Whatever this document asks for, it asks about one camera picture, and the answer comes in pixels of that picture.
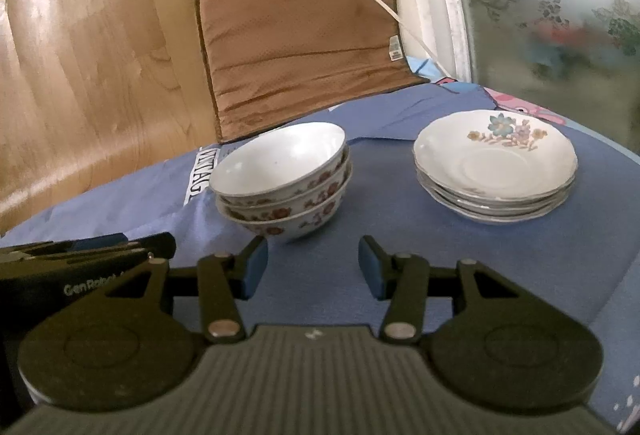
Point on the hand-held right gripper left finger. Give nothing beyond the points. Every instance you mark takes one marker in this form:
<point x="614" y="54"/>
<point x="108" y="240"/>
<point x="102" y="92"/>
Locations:
<point x="256" y="270"/>

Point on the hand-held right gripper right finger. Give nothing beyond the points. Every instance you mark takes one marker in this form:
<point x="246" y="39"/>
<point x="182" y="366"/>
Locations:
<point x="372" y="270"/>

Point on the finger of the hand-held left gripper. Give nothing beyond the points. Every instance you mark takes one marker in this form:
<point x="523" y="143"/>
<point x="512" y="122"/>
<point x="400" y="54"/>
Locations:
<point x="60" y="245"/>
<point x="150" y="246"/>

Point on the white floral bowl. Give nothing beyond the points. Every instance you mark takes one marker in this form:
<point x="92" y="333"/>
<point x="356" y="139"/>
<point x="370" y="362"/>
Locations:
<point x="277" y="160"/>
<point x="295" y="227"/>
<point x="300" y="202"/>

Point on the white floral plate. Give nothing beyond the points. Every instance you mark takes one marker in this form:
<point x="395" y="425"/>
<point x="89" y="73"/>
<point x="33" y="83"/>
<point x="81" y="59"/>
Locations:
<point x="500" y="217"/>
<point x="500" y="206"/>
<point x="495" y="155"/>

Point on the blue blanket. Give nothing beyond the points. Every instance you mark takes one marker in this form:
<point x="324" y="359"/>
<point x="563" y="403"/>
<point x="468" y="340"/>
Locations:
<point x="350" y="175"/>

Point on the wooden board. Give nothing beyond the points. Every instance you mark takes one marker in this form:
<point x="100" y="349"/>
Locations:
<point x="95" y="80"/>

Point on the pink printed bed sheet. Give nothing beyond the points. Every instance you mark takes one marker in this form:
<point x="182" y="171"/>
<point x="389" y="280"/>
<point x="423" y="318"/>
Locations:
<point x="515" y="102"/>

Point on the brown cushion mat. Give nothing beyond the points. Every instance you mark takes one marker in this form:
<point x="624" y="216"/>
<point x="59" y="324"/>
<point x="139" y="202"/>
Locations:
<point x="305" y="50"/>

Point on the white framed floral glass window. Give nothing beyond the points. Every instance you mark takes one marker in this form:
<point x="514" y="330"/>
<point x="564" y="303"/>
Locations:
<point x="550" y="5"/>

